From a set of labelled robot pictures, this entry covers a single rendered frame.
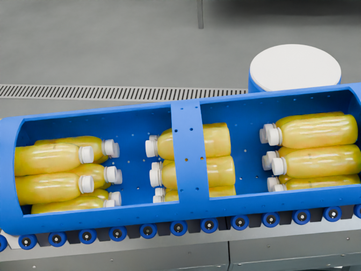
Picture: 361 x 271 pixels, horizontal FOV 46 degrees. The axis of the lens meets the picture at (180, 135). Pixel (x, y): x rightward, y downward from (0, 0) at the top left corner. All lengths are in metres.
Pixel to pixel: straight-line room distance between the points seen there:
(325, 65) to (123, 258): 0.84
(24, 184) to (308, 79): 0.86
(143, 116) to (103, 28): 2.79
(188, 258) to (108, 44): 2.70
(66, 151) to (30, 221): 0.17
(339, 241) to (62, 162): 0.71
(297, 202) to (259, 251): 0.22
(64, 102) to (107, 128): 1.98
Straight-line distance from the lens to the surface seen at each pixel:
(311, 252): 1.17
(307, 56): 1.45
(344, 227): 1.14
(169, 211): 0.94
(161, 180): 0.97
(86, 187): 0.99
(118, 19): 3.95
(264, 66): 1.40
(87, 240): 1.09
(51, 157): 1.00
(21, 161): 1.02
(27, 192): 1.02
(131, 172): 1.17
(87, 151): 0.99
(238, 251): 1.13
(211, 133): 0.95
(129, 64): 3.32
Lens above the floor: 1.84
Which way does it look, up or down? 44 degrees down
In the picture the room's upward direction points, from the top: 7 degrees counter-clockwise
